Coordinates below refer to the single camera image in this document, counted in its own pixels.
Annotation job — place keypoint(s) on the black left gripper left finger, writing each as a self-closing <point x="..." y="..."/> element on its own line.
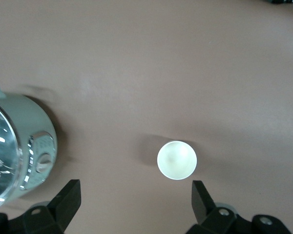
<point x="63" y="207"/>

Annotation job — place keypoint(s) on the pale green electric pot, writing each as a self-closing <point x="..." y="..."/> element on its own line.
<point x="31" y="114"/>

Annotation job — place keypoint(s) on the glass pot lid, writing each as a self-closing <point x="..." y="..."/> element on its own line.
<point x="2" y="151"/>

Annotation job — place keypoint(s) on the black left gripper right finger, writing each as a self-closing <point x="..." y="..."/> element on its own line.
<point x="202" y="207"/>

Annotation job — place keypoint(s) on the white IKEA cup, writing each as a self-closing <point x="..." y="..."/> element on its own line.
<point x="177" y="161"/>

